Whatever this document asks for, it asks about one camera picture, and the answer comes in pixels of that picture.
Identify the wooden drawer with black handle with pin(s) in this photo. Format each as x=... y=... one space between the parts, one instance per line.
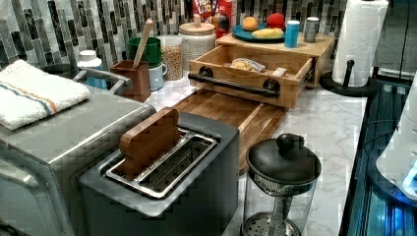
x=281 y=81

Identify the plastic bag in drawer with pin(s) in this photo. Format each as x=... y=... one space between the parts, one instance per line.
x=247 y=65

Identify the wooden drawer cabinet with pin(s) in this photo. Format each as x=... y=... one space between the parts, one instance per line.
x=319 y=51

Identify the wooden cutting board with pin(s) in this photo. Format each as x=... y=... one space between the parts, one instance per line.
x=255 y=121

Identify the wooden toast slice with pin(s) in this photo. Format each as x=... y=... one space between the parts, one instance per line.
x=148 y=141

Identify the light blue mug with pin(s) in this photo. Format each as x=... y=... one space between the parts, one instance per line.
x=156 y=75

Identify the grey toaster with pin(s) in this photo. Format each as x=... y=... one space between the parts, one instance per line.
x=195 y=195

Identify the white ceramic jar wooden lid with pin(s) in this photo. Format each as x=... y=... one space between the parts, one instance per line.
x=198 y=38

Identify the glass jar of grains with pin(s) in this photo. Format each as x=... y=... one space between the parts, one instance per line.
x=171 y=54

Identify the brown wooden utensil holder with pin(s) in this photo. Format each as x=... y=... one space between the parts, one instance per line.
x=139 y=77

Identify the green mug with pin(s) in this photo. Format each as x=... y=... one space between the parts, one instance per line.
x=151 y=54

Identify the glass french press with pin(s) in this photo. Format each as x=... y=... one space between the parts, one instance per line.
x=281 y=181

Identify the teal plate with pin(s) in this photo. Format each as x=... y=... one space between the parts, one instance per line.
x=242 y=34

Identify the dark round ball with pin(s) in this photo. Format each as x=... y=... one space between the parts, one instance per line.
x=221 y=22

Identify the yellow banana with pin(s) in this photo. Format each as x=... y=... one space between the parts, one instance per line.
x=268 y=33

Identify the orange fruit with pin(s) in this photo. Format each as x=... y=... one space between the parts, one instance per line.
x=250 y=24

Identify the wooden spoon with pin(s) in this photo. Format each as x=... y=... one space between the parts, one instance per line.
x=143 y=43

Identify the red apple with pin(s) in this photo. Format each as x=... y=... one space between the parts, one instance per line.
x=276 y=21

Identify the blue can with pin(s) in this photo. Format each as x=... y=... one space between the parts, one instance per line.
x=291 y=34

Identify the white capped bottle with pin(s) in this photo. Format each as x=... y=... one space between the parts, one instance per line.
x=89 y=59

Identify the silver can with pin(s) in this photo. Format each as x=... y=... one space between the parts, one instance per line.
x=311 y=29

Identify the black paper towel holder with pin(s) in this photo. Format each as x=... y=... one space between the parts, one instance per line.
x=368 y=90

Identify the stainless steel oven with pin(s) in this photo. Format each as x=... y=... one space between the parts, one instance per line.
x=41 y=163

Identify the paper towel roll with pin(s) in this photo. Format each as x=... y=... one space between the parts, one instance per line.
x=358 y=40

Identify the white striped towel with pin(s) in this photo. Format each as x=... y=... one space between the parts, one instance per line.
x=28 y=94

